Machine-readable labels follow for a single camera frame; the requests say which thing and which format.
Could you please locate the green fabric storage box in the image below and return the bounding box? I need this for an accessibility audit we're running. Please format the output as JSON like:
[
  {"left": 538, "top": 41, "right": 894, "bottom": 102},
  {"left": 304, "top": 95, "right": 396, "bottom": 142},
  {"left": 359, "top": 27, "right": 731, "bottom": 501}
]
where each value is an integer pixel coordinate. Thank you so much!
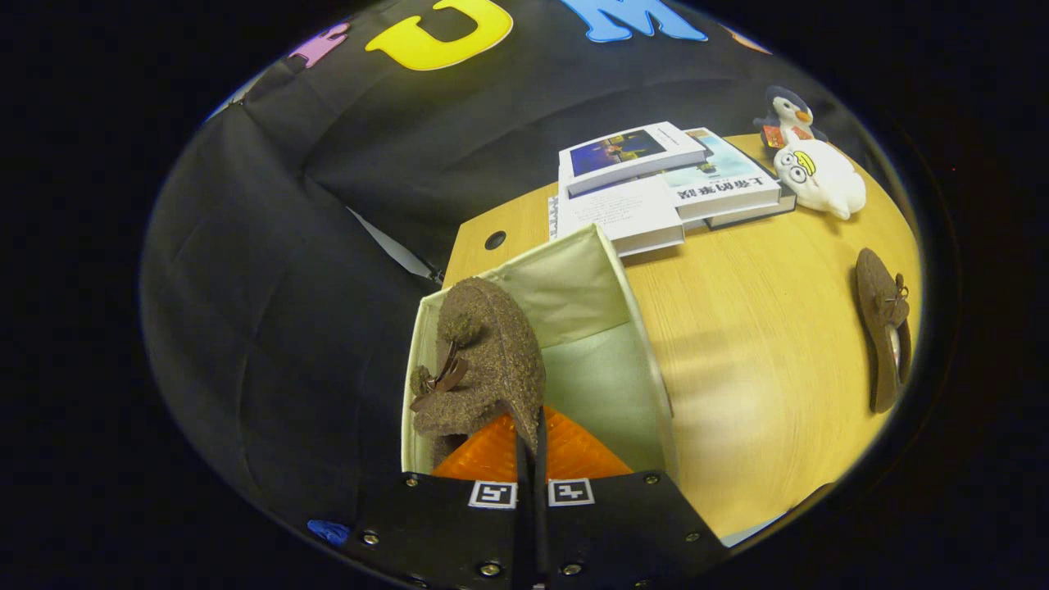
[{"left": 400, "top": 223, "right": 681, "bottom": 480}]

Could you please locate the brown fuzzy shoe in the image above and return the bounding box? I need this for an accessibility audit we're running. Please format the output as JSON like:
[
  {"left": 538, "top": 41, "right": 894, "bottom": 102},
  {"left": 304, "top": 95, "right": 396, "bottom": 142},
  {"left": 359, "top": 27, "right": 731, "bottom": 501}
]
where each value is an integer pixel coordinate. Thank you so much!
[
  {"left": 855, "top": 247, "right": 912, "bottom": 415},
  {"left": 408, "top": 277, "right": 547, "bottom": 460}
]

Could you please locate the book with blue picture cover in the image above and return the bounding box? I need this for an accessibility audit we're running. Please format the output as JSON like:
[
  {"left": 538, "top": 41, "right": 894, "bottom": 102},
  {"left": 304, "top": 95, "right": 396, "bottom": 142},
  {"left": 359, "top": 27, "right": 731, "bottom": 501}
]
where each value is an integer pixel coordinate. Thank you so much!
[{"left": 559, "top": 121, "right": 710, "bottom": 197}]

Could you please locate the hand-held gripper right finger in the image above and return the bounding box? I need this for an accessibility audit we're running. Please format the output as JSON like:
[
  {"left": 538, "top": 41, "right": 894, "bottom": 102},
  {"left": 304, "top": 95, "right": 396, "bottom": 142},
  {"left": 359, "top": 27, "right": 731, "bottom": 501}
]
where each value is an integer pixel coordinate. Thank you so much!
[{"left": 531, "top": 406, "right": 730, "bottom": 590}]

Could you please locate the white book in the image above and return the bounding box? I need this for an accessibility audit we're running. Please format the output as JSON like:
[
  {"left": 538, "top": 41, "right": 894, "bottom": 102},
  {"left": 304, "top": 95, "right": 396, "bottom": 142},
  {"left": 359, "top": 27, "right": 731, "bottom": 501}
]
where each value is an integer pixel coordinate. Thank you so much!
[{"left": 547, "top": 176, "right": 686, "bottom": 257}]

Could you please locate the black backdrop cloth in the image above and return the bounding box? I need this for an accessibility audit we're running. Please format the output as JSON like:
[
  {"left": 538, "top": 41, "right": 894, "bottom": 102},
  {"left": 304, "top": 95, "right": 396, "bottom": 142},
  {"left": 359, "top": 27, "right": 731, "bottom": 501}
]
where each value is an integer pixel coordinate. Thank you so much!
[{"left": 139, "top": 0, "right": 886, "bottom": 533}]

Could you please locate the white plush toy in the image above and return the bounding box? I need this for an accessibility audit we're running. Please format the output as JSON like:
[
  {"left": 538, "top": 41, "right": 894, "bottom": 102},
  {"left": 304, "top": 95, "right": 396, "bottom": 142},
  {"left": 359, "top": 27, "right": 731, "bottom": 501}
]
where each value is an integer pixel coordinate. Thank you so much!
[{"left": 773, "top": 139, "right": 867, "bottom": 220}]

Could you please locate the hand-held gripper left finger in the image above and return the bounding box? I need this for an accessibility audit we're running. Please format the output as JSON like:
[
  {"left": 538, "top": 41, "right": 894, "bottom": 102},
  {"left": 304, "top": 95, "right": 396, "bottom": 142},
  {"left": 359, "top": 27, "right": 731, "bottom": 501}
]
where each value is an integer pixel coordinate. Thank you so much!
[{"left": 344, "top": 410, "right": 532, "bottom": 590}]

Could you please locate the penguin plush toy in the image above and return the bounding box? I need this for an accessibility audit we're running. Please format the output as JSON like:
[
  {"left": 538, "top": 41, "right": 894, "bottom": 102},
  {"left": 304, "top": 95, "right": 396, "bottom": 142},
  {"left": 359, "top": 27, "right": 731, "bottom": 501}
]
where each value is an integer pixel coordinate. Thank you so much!
[{"left": 754, "top": 85, "right": 829, "bottom": 150}]

